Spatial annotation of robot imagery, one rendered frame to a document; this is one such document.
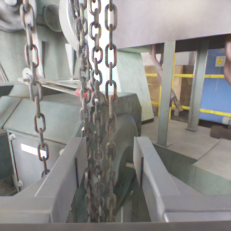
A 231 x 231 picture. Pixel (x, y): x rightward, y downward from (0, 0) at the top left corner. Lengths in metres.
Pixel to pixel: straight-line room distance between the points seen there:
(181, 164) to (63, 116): 0.53
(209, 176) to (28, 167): 0.56
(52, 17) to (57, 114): 1.01
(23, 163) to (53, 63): 0.98
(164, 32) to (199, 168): 0.53
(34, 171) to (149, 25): 0.68
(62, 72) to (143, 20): 0.81
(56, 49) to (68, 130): 1.07
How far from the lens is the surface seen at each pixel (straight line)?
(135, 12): 0.85
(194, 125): 1.06
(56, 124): 0.40
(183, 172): 0.77
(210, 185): 0.68
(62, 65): 1.39
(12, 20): 1.19
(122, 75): 0.98
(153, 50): 0.90
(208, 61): 3.34
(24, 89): 0.61
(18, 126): 0.49
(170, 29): 0.73
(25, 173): 0.52
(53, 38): 1.39
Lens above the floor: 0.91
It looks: 15 degrees down
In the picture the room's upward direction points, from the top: straight up
